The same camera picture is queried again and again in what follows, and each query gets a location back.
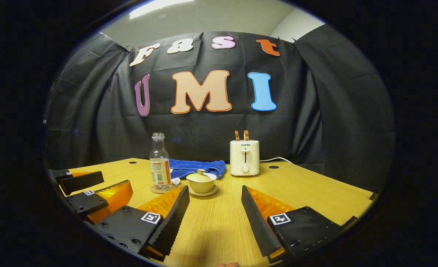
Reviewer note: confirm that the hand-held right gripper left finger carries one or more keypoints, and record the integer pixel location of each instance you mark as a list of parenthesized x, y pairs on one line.
[(169, 226)]

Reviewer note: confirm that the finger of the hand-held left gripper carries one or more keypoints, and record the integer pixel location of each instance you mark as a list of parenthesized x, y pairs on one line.
[(87, 202), (82, 182)]

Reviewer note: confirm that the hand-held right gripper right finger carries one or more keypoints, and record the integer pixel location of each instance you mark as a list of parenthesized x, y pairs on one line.
[(259, 226)]

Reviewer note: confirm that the round cork coaster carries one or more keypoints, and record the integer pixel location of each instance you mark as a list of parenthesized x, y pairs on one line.
[(163, 191)]

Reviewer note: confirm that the clear plastic water bottle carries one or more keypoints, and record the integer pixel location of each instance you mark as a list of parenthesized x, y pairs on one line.
[(160, 172)]

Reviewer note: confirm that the yellow ceramic saucer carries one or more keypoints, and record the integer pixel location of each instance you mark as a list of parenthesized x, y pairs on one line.
[(211, 193)]

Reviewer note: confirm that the blue towel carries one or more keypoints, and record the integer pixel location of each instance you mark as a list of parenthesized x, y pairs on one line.
[(200, 167)]

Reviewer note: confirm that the white toaster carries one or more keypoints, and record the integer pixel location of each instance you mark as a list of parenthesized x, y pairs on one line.
[(244, 157)]

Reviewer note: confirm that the black backdrop cloth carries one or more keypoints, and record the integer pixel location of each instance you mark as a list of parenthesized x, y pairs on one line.
[(222, 128)]

